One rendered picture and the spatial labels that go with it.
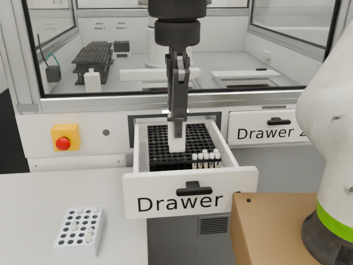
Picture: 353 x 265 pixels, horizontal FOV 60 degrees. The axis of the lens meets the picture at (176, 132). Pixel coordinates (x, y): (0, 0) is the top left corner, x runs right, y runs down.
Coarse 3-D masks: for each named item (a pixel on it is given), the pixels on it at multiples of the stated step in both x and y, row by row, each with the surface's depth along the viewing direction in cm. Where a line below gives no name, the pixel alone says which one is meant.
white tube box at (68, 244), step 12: (72, 216) 71; (84, 216) 71; (96, 216) 72; (60, 228) 67; (84, 228) 69; (96, 228) 68; (60, 240) 65; (72, 240) 65; (84, 240) 65; (96, 240) 66; (60, 252) 63; (72, 252) 64; (84, 252) 64; (96, 252) 65
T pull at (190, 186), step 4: (188, 184) 63; (192, 184) 63; (196, 184) 63; (180, 188) 62; (184, 188) 62; (188, 188) 62; (192, 188) 62; (196, 188) 62; (200, 188) 62; (204, 188) 62; (208, 188) 62; (176, 192) 61; (180, 192) 61; (184, 192) 61; (188, 192) 61; (192, 192) 61; (196, 192) 61; (200, 192) 61; (204, 192) 62; (208, 192) 62
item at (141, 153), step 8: (192, 120) 98; (200, 120) 98; (208, 120) 98; (136, 128) 92; (144, 128) 97; (208, 128) 99; (216, 128) 92; (136, 136) 87; (144, 136) 98; (216, 136) 90; (136, 144) 83; (144, 144) 95; (216, 144) 90; (224, 144) 83; (136, 152) 79; (144, 152) 91; (224, 152) 81; (136, 160) 75; (144, 160) 86; (224, 160) 82; (232, 160) 75; (136, 168) 72; (144, 168) 83
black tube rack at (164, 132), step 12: (156, 132) 88; (192, 132) 89; (204, 132) 89; (156, 144) 83; (192, 144) 82; (204, 144) 82; (156, 156) 76; (168, 156) 76; (180, 156) 77; (156, 168) 75; (168, 168) 76; (180, 168) 76
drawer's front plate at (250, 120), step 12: (240, 120) 95; (252, 120) 96; (264, 120) 96; (228, 132) 98; (240, 132) 97; (252, 132) 98; (264, 132) 98; (276, 132) 99; (288, 132) 99; (300, 132) 100; (240, 144) 99
